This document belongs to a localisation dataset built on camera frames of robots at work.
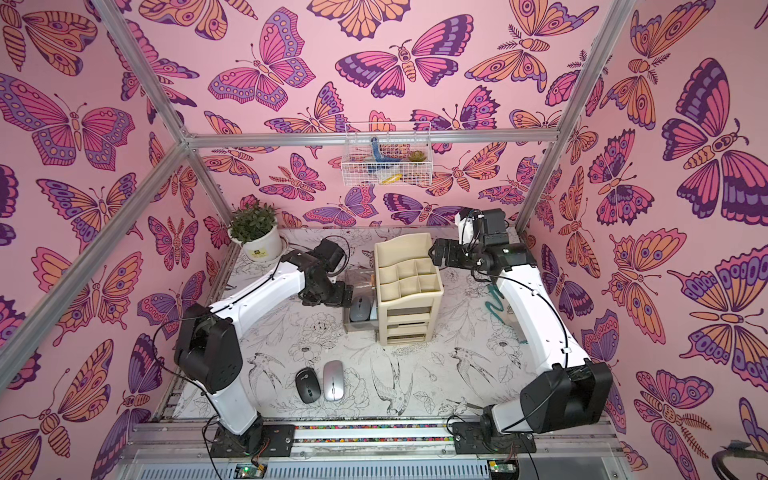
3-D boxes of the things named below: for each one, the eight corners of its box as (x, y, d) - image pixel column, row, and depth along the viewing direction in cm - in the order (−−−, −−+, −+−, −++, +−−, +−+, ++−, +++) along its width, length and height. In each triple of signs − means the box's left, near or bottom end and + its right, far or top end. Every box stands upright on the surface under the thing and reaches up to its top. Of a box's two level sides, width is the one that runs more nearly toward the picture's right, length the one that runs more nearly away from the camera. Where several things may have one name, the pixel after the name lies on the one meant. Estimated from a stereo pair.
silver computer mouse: (323, 402, 82) (322, 399, 80) (325, 364, 88) (323, 361, 86) (343, 399, 82) (342, 397, 80) (343, 362, 89) (342, 359, 87)
